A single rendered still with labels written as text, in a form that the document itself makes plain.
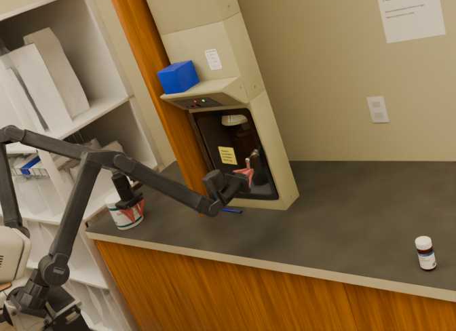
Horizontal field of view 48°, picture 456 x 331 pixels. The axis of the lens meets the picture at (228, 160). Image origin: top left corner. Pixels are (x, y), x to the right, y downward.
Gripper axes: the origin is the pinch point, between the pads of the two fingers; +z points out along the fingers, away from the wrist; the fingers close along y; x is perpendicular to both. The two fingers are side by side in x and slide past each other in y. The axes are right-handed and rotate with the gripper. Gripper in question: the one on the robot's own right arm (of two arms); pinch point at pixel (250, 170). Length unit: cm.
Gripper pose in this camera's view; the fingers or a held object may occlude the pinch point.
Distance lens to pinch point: 196.4
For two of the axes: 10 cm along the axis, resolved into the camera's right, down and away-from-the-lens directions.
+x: 1.8, 8.3, 5.2
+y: -8.0, -1.9, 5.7
